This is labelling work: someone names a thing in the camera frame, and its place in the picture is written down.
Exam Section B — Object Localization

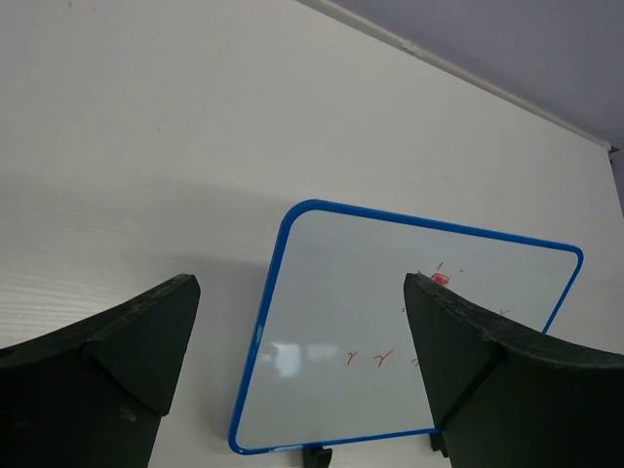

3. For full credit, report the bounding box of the blue framed whiteboard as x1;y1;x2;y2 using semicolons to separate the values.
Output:
228;200;584;455

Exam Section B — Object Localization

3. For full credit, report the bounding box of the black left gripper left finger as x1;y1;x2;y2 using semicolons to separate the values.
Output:
1;274;201;467

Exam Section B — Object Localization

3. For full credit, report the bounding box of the black whiteboard clip tab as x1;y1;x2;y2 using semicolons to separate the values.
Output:
301;447;332;468

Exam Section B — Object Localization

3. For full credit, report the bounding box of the aluminium table edge rail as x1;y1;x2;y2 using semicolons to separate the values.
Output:
305;1;623;153

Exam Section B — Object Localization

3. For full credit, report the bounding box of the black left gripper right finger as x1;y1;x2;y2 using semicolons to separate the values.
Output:
404;274;623;467

